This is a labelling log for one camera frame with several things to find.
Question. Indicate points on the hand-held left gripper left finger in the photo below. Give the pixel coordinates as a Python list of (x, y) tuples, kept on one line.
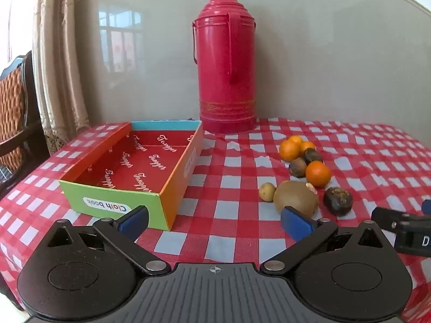
[(134, 222)]

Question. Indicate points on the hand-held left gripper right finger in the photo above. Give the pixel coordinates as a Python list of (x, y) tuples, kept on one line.
[(296, 223)]

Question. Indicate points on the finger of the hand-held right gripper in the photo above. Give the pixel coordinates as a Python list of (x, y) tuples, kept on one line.
[(427, 207), (387, 218)]

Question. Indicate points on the brown kiwi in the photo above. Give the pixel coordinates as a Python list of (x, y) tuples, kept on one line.
[(296, 197)]

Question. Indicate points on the small yellow fruit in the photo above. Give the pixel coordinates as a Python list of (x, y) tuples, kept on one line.
[(267, 191)]

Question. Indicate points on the colourful cardboard box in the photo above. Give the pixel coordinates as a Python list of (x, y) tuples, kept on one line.
[(134, 168)]

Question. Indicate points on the brown chestnut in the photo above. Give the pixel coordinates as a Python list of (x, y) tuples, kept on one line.
[(298, 167)]

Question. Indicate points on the dark chestnut back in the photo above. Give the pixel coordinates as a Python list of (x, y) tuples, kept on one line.
[(313, 156)]

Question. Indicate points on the large orange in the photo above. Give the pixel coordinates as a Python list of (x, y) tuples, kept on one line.
[(289, 150)]

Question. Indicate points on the small orange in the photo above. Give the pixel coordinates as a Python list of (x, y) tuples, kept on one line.
[(308, 145)]

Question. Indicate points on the red white checked tablecloth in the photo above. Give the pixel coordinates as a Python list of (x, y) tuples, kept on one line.
[(235, 178)]

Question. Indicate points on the blue plaid seat cushion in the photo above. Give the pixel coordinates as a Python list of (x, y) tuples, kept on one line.
[(4, 173)]

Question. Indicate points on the beige lace-hem curtain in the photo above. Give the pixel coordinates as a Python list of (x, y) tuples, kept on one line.
[(60, 74)]

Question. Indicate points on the wooden armchair with woven back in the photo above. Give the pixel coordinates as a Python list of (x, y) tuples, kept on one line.
[(13, 107)]

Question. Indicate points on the red thermos flask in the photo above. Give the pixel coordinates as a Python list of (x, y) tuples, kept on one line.
[(226, 64)]

